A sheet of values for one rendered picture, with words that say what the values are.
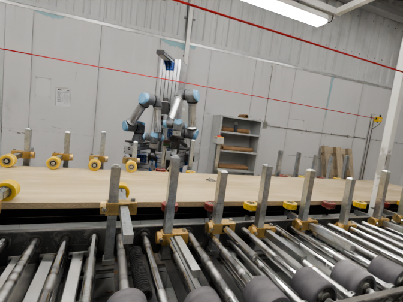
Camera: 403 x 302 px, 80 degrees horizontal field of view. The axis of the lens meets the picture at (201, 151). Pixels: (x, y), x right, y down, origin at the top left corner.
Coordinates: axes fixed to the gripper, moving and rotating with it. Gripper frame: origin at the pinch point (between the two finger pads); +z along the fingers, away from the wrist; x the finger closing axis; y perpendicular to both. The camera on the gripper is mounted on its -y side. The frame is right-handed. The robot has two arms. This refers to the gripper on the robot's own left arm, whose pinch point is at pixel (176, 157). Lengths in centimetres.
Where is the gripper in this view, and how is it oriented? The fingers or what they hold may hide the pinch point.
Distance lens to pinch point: 222.8
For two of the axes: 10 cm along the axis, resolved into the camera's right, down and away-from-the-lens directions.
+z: -1.3, 9.9, 1.0
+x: 3.5, 1.4, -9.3
